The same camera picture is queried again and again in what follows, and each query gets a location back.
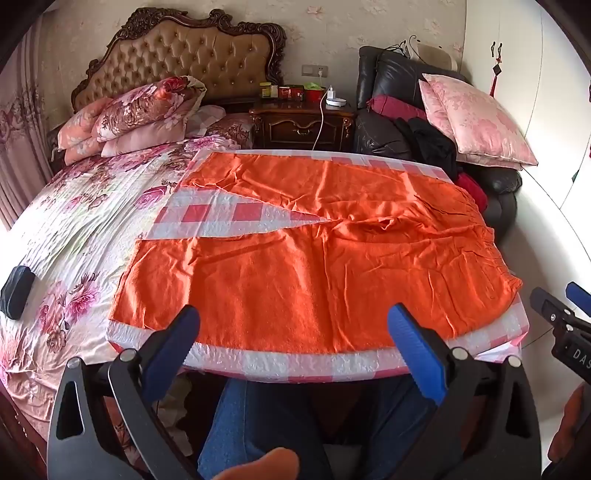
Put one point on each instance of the white wall socket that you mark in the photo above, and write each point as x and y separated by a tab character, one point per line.
315	70

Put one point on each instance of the tufted wooden headboard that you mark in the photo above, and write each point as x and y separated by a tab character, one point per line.
184	50

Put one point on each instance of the pink checked tablecloth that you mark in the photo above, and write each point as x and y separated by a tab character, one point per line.
207	214

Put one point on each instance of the red box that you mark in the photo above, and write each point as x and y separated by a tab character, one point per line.
290	92

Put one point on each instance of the pink floral pillow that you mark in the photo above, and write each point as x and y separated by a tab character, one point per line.
233	129

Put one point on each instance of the folded floral quilt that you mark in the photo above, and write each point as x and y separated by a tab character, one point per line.
147	106

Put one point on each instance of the pink embroidered curtain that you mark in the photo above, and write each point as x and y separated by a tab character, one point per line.
23	138

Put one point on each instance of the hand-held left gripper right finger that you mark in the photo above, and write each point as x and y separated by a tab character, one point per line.
415	350

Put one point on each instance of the pink satin cushion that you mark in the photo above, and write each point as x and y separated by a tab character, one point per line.
489	162
480	120

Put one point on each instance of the pale pink pillow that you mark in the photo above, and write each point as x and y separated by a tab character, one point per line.
138	141

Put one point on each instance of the salmon floral pillow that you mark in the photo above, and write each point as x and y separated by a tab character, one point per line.
83	152
81	122

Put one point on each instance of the red knot ornament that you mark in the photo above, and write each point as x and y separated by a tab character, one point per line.
496	71

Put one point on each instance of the person's right leg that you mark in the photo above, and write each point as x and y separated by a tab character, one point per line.
388	415

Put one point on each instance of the white round device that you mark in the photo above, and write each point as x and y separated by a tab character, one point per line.
340	102

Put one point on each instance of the dark wooden nightstand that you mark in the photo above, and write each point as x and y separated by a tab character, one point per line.
295	127

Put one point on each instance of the orange pants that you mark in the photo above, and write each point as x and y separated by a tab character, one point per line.
300	277

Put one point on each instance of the dark blue pouch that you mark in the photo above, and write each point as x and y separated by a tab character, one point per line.
16	293

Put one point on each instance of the yellow jar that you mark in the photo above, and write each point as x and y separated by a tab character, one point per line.
265	90

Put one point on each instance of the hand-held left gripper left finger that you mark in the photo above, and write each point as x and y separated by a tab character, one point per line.
171	350

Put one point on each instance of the white wardrobe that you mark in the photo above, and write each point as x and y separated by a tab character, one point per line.
545	115

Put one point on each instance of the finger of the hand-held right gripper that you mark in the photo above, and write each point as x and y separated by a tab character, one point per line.
547	304
579	297

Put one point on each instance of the cream seat cushion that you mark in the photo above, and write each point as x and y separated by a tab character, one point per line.
438	55

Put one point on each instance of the white charger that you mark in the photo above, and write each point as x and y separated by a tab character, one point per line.
332	92

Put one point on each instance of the maroon bolster pillow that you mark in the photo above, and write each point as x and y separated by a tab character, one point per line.
397	108

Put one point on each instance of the black leather sofa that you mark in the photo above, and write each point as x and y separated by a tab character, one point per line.
383	134

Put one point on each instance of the black clothing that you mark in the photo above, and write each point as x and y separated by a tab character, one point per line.
429	143

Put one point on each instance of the person's leg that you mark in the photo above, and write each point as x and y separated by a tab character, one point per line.
388	415
258	415

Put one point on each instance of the person's left leg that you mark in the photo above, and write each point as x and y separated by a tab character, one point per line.
258	415

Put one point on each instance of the person's left hand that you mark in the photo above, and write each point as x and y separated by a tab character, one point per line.
263	466

